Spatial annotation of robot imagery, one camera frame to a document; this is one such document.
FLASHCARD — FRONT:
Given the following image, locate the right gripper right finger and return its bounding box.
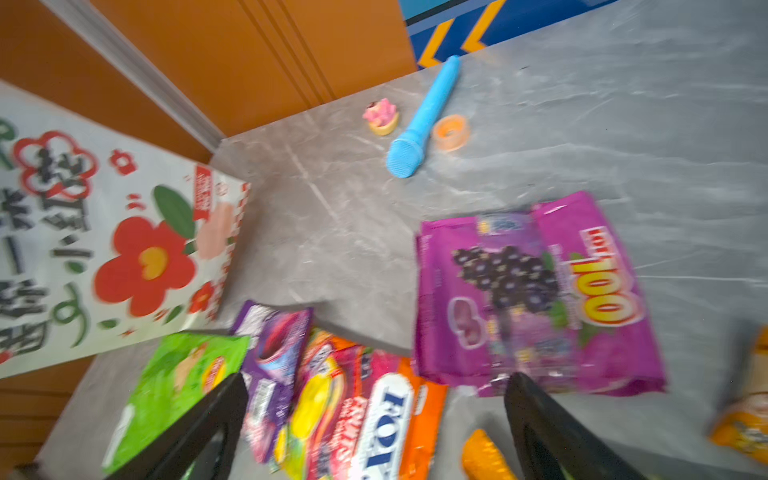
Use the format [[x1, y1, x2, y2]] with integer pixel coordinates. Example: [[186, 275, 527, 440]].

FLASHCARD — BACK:
[[504, 373, 644, 480]]

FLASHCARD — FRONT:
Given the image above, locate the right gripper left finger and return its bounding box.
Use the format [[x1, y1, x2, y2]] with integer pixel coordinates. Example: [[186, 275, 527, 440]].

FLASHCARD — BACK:
[[108, 373, 248, 479]]

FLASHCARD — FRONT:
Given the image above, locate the green Lays chips bag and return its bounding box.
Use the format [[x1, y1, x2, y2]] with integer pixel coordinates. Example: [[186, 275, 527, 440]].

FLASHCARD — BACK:
[[102, 333, 250, 474]]

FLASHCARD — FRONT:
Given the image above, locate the magenta grape candy bag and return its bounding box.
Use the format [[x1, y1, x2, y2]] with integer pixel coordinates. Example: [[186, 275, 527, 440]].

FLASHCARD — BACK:
[[413, 191, 667, 397]]

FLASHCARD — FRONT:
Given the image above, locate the purple Fox's candy bag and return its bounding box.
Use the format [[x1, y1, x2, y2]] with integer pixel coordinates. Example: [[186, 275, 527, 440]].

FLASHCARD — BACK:
[[230, 300, 313, 464]]

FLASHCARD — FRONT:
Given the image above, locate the white floral paper bag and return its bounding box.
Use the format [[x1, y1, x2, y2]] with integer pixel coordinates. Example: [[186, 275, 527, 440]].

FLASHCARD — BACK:
[[1, 83, 251, 378]]

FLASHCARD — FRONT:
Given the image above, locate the orange Fox's fruits candy bag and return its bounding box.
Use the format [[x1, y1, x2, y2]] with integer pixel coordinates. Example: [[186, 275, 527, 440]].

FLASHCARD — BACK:
[[270, 328, 448, 479]]

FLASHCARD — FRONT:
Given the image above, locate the small orange snack packet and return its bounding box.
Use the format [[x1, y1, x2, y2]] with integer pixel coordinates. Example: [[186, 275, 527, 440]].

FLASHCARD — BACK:
[[461, 429, 517, 480]]

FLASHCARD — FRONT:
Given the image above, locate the small orange packet far right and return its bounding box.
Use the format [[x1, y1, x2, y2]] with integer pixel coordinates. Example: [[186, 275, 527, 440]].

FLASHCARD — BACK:
[[709, 327, 767, 464]]

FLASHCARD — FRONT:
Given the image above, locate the blue toy microphone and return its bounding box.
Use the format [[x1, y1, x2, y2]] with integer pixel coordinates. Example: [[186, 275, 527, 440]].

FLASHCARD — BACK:
[[386, 55, 461, 179]]

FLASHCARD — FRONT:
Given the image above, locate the pink toy cupcake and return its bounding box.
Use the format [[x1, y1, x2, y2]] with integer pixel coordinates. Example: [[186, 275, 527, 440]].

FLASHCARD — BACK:
[[362, 98, 400, 136]]

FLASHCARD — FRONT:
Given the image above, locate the orange tape ring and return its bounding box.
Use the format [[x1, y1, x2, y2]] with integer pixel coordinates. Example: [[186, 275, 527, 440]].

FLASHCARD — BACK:
[[431, 114, 471, 153]]

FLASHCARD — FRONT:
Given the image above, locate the left aluminium corner post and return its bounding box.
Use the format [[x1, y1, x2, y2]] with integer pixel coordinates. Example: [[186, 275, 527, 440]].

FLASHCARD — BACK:
[[42, 0, 224, 153]]

